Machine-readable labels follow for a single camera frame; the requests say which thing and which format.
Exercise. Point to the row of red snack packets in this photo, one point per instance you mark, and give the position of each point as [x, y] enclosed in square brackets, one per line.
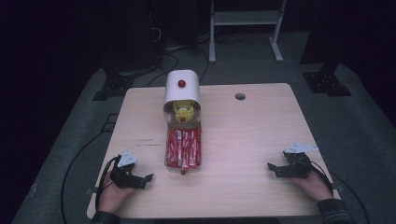
[183, 147]

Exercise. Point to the long drawer with red knob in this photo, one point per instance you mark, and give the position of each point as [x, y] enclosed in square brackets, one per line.
[183, 169]

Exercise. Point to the white metal desk frame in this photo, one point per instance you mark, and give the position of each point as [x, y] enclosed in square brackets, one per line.
[246, 18]

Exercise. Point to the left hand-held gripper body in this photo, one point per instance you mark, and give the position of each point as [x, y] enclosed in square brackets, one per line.
[124, 178]

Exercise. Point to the person's right hand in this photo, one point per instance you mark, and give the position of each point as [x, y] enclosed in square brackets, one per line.
[314, 185]

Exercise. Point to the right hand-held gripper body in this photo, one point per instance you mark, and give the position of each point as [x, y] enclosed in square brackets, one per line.
[297, 163]

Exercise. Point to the small drawer with red knob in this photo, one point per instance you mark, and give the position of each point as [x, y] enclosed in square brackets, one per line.
[168, 116]

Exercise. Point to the person's left hand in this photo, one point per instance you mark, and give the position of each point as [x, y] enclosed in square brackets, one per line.
[113, 196]

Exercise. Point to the black stand base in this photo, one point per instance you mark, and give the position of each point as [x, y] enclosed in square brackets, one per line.
[327, 82]
[113, 85]

